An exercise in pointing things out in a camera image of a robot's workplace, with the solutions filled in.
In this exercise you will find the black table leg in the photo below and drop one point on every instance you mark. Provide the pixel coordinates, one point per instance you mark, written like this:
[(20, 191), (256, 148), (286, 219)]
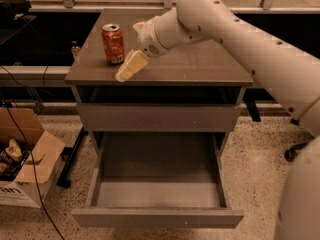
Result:
[(69, 154)]

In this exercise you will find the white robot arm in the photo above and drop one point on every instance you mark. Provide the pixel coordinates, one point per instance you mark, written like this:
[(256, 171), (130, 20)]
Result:
[(290, 75)]

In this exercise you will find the small bottle behind cabinet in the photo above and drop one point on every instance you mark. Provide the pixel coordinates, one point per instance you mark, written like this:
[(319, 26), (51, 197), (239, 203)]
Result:
[(75, 49)]

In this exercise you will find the black office chair base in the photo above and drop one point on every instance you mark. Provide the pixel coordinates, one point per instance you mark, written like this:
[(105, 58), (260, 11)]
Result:
[(291, 153)]

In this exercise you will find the brown cardboard box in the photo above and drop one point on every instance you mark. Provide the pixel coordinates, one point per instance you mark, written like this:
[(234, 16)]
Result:
[(38, 172)]

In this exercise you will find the black bag on desk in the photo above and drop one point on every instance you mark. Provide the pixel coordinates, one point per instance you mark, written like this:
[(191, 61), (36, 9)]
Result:
[(9, 9)]

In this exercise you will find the open grey middle drawer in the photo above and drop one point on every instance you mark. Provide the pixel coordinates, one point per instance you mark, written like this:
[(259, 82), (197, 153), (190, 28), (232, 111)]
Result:
[(162, 180)]

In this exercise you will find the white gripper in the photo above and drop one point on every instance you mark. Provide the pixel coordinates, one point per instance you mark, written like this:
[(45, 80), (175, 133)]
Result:
[(149, 39)]

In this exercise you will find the closed grey top drawer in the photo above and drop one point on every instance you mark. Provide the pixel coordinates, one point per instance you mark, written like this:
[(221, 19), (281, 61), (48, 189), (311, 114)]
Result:
[(128, 118)]

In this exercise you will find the snack bags in box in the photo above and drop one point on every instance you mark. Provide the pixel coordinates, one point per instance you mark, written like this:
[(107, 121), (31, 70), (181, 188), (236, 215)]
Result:
[(12, 159)]

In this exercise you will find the grey drawer cabinet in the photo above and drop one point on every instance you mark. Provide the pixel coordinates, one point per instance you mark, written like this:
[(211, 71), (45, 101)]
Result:
[(203, 74)]

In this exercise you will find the orange soda can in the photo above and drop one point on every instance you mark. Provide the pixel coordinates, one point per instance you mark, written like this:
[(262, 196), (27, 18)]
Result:
[(113, 43)]

